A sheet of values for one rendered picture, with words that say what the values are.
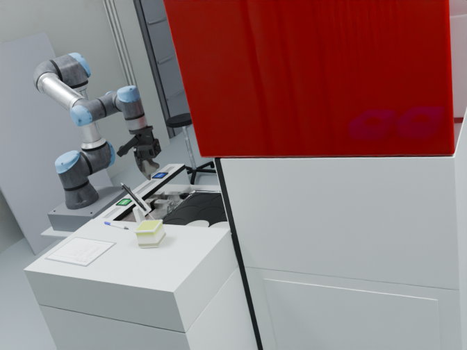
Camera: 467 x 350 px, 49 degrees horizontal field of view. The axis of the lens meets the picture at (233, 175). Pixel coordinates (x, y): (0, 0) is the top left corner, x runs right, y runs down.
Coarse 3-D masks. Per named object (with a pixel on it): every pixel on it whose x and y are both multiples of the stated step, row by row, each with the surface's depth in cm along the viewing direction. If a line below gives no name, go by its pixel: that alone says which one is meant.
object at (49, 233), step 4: (48, 228) 237; (52, 228) 236; (44, 232) 234; (48, 232) 233; (52, 232) 232; (56, 232) 231; (60, 232) 230; (64, 232) 229; (68, 232) 228; (72, 232) 228; (44, 236) 232; (48, 236) 230; (52, 236) 229; (56, 236) 228; (60, 236) 226; (64, 236) 226; (68, 236) 224
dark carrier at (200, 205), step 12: (204, 192) 218; (216, 192) 216; (192, 204) 210; (204, 204) 207; (216, 204) 205; (168, 216) 204; (180, 216) 202; (192, 216) 199; (204, 216) 197; (216, 216) 195
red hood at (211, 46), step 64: (192, 0) 139; (256, 0) 131; (320, 0) 124; (384, 0) 117; (448, 0) 112; (192, 64) 148; (256, 64) 139; (320, 64) 131; (384, 64) 124; (448, 64) 117; (256, 128) 148; (320, 128) 139; (384, 128) 130; (448, 128) 123
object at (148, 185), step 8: (168, 168) 238; (176, 168) 236; (152, 176) 232; (144, 184) 225; (152, 184) 223; (136, 192) 218; (144, 192) 216; (120, 200) 213; (112, 208) 207; (120, 208) 205; (104, 216) 202; (112, 216) 200
